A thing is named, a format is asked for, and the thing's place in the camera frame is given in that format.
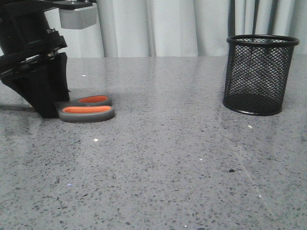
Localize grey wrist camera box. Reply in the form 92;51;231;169
59;6;97;30

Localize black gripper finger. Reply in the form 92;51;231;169
51;53;70;102
11;64;59;118

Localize black mesh pen bucket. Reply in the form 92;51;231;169
223;34;299;116

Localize grey orange handled scissors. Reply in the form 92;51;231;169
56;95;115;123

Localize grey curtain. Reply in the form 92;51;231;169
45;0;307;58

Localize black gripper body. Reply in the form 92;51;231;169
0;0;93;82

